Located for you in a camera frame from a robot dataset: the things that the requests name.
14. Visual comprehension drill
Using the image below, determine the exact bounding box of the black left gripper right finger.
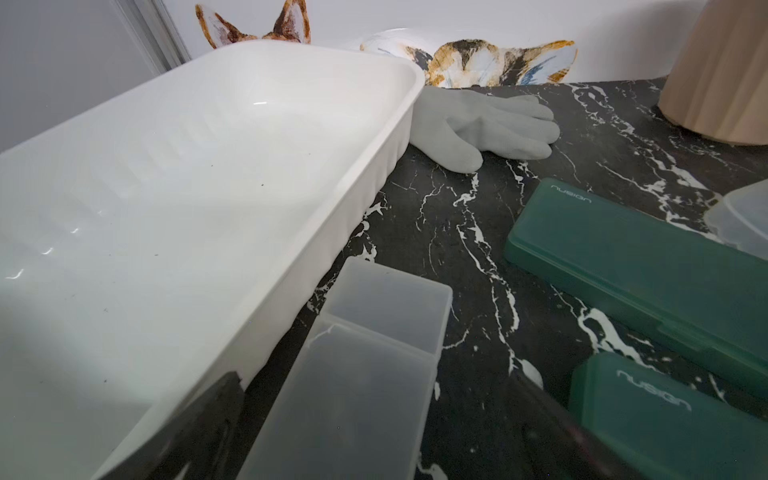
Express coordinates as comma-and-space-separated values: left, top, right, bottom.
508, 372, 642, 480

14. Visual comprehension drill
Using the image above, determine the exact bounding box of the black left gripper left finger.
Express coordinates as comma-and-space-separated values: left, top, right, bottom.
103, 371, 244, 480

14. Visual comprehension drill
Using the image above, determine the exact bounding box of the green pencil case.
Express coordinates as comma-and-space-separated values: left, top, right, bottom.
568, 352, 767, 479
504, 178, 767, 398

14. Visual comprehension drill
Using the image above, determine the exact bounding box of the green pencil case upper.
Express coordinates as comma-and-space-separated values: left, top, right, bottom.
504, 178, 767, 398

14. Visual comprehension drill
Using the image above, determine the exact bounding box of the white storage tray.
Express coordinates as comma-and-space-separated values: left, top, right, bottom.
1, 40, 424, 479

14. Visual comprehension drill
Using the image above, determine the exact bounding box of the grey rubber glove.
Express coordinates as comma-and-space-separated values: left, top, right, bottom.
410, 86, 561, 174

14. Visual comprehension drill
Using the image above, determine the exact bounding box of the beige ribbed flower pot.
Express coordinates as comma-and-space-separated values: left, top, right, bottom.
658, 0, 767, 146

